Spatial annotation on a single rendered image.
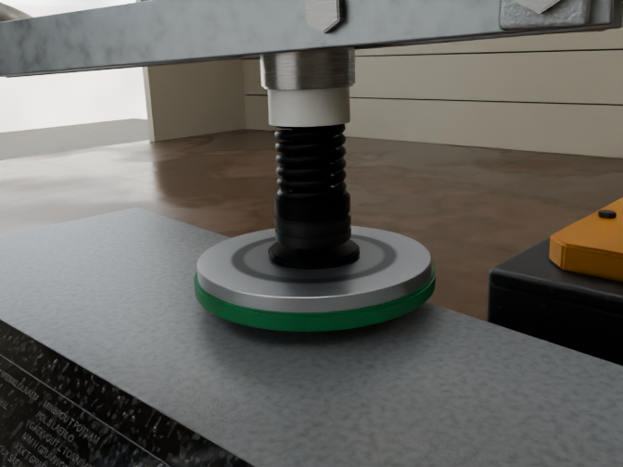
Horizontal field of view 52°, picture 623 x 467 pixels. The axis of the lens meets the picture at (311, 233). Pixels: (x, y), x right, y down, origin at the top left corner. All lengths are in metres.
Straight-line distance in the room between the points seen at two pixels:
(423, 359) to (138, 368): 0.22
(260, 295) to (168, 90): 8.33
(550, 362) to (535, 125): 6.52
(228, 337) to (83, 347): 0.12
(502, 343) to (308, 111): 0.24
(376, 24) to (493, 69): 6.71
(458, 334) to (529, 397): 0.10
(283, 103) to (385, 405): 0.25
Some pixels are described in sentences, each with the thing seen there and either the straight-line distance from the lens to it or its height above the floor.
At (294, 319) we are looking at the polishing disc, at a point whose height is 0.85.
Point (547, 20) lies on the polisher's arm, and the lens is 0.41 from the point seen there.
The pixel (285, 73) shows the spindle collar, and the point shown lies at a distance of 0.52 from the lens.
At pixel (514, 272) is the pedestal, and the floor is 0.74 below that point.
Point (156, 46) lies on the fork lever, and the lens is 0.57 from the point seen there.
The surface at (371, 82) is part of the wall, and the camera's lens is 8.02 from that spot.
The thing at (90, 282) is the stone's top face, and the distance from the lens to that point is 0.72.
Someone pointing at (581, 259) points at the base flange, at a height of 0.76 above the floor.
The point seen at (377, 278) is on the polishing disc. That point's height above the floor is 0.87.
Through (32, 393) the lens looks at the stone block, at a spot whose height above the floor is 0.80.
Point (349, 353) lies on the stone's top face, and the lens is 0.51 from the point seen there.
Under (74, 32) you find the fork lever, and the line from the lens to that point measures 0.64.
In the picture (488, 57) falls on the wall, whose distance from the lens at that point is 7.19.
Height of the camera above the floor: 1.05
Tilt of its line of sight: 16 degrees down
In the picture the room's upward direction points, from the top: 2 degrees counter-clockwise
